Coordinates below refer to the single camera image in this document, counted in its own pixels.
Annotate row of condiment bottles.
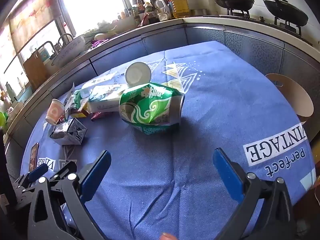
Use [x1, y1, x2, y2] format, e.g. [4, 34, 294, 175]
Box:
[120, 0, 155, 27]

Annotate crushed green can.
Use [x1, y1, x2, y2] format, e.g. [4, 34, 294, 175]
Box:
[119, 82, 185, 136]

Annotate white paper cup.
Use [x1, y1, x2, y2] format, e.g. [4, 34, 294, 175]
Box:
[125, 61, 152, 87]

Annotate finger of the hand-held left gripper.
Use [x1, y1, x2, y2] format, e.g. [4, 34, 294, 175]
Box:
[49, 161, 78, 183]
[15, 164, 48, 188]

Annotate beige round bin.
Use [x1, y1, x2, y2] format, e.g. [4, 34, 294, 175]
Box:
[265, 73, 314, 140]

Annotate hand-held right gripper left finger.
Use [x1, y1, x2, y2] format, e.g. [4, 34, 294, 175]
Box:
[27, 150, 112, 240]

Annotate patterned roller blind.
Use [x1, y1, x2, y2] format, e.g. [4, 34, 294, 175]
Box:
[9, 0, 57, 53]

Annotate blue kitchen cabinet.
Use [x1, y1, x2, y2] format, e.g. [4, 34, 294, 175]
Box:
[4, 15, 320, 155]

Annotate green onions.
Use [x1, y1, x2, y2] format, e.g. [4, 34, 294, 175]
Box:
[85, 24, 118, 40]

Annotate red and yellow box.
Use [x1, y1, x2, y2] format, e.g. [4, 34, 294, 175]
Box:
[70, 101, 92, 118]

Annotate white plastic jug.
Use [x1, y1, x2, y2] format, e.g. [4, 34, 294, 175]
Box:
[154, 0, 172, 22]

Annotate blue printed tablecloth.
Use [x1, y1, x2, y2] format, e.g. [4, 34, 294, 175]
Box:
[20, 40, 317, 240]

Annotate wooden cutting board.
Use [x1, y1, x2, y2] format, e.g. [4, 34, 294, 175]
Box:
[23, 51, 49, 90]

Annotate clear plastic bottle green label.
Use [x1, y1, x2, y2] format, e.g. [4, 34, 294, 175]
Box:
[66, 72, 125, 108]

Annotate red snack wrapper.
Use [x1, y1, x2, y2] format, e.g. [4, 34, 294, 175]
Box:
[90, 111, 113, 122]

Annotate teal white container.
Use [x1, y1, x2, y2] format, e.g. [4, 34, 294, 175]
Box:
[37, 45, 52, 62]

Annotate grey carton box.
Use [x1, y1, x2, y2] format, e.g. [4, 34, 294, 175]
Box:
[49, 117, 87, 146]

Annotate yellow cooking oil bottle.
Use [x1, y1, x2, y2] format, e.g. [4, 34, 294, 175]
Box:
[169, 0, 191, 18]

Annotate black frying pan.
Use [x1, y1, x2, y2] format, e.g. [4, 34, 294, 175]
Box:
[263, 0, 309, 27]

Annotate silver wrapper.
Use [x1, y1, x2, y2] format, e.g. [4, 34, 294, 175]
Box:
[64, 102, 75, 121]

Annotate brown flat packet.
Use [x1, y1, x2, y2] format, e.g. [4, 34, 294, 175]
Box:
[29, 142, 40, 172]

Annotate metal faucet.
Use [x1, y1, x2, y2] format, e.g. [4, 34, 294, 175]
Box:
[58, 33, 74, 47]

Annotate gas stove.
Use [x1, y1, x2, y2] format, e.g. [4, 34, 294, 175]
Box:
[220, 7, 314, 46]

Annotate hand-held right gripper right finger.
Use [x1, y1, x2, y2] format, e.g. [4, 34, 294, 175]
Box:
[212, 148, 297, 240]

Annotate pink patterned paper cup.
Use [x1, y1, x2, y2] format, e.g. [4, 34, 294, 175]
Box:
[45, 99, 66, 125]

